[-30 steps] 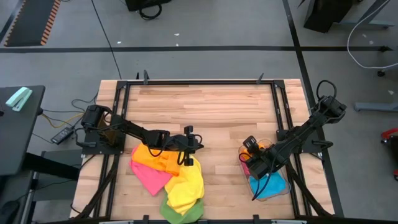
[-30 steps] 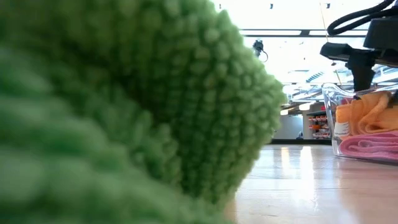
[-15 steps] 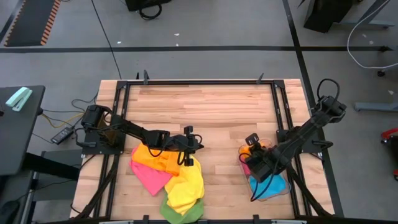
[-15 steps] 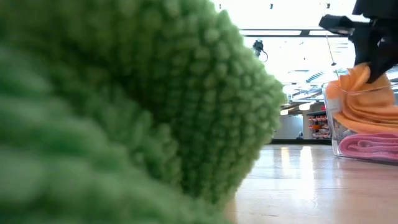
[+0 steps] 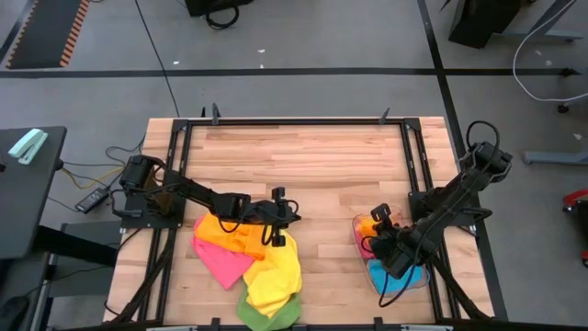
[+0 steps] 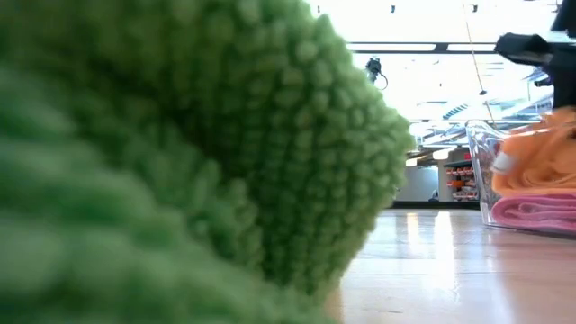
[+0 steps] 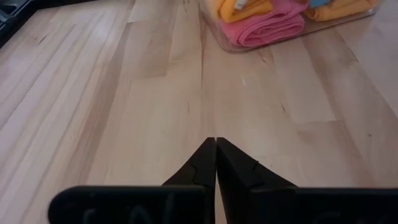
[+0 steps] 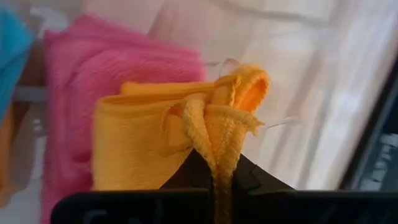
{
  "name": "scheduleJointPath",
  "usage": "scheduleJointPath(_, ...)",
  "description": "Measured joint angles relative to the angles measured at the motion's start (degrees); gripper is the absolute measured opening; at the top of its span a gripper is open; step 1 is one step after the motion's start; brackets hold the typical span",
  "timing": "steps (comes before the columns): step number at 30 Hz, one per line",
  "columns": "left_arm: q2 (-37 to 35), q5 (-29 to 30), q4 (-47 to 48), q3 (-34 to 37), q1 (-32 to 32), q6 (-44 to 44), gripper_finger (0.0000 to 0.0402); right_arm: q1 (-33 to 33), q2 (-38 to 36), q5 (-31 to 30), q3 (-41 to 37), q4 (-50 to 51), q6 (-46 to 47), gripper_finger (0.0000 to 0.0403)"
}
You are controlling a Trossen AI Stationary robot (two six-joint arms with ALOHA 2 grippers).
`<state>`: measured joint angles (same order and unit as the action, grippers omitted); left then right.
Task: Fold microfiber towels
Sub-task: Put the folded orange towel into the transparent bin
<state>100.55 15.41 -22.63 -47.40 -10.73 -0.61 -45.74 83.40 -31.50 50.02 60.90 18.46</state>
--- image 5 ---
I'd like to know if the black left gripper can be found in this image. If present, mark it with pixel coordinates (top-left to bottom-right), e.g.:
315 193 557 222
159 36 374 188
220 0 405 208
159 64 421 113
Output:
247 186 303 248

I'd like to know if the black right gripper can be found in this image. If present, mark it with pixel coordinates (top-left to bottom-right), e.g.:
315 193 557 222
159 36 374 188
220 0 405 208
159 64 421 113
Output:
368 203 429 280

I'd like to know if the orange microfiber towel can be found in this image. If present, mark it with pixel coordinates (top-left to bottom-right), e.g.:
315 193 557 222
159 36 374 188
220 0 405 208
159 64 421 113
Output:
359 214 383 239
195 211 268 261

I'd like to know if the clear plastic bin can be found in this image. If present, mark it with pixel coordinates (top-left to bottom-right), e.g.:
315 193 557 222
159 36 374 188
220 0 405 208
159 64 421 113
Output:
351 204 433 297

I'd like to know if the pink microfiber towel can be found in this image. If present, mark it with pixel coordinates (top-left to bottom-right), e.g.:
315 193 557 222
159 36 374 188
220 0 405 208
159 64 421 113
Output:
191 215 256 291
355 228 377 261

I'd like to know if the yellow microfiber towel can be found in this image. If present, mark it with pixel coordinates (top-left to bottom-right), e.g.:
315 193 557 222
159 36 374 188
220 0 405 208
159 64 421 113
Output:
243 229 303 320

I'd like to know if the blue microfiber towel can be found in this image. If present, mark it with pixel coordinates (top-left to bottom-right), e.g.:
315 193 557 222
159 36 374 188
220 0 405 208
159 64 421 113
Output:
366 257 427 296

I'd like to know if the green microfiber towel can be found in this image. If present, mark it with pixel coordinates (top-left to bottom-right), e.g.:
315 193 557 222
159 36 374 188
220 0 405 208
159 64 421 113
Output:
236 287 302 331

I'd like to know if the grey desk foot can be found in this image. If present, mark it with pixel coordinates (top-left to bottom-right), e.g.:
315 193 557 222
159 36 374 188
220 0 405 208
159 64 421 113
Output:
523 150 588 166

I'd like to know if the red cart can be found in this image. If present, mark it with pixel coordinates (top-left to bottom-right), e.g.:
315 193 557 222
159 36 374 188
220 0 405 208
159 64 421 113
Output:
563 187 588 269

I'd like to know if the black desk foot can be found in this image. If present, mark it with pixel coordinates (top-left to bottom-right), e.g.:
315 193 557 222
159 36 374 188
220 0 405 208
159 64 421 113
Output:
34 223 123 268

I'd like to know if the black cabinet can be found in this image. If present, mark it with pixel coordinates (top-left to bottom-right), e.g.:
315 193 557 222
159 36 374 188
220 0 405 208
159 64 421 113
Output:
448 0 523 51

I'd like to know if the black equipment base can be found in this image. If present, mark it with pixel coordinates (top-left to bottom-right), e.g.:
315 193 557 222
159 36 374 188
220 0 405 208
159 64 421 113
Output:
185 0 254 18

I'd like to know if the black side desk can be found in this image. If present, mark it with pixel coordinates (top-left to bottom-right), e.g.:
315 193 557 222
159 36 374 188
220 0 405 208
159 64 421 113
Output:
0 126 68 261

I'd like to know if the mint green stapler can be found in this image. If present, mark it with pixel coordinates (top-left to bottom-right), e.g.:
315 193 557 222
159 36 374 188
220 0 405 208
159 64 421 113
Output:
7 128 50 166

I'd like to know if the black orange-striped floor mat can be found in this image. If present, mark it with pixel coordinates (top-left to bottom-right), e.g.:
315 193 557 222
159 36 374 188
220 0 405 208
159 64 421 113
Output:
6 0 91 71

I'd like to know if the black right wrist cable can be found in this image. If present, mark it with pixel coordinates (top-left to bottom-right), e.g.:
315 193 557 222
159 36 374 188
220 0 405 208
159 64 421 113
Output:
378 257 418 309

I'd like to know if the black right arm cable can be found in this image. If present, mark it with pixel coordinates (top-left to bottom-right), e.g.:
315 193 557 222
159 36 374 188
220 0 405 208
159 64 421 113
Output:
465 120 503 160

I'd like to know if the white floor cable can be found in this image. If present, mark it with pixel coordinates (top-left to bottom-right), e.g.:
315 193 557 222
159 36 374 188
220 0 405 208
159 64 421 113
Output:
512 0 588 104

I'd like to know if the yellow cable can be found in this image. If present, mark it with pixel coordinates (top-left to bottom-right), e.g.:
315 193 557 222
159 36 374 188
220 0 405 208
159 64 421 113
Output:
62 165 124 191

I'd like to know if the thin black cable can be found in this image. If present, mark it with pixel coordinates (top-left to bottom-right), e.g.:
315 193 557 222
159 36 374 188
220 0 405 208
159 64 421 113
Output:
62 159 128 169

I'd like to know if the long black floor cable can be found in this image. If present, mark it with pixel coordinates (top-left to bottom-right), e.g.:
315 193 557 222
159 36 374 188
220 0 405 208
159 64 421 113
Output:
133 0 181 119

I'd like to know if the black coiled cable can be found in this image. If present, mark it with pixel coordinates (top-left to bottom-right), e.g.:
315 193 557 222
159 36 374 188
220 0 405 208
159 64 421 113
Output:
204 5 241 31

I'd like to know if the grey desk frame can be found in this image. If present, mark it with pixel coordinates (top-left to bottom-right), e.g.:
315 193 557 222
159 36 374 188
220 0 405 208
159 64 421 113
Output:
500 0 584 45

